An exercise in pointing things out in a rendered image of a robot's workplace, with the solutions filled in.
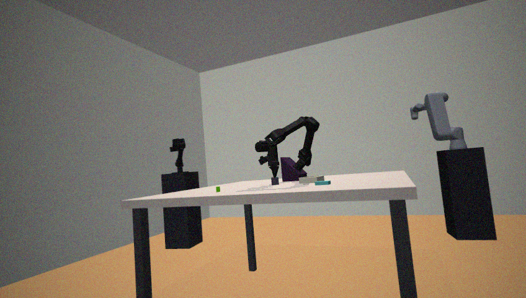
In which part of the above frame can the pale beige shallow tray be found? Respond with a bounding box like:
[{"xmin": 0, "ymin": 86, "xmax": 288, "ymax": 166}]
[{"xmin": 299, "ymin": 175, "xmax": 324, "ymax": 184}]

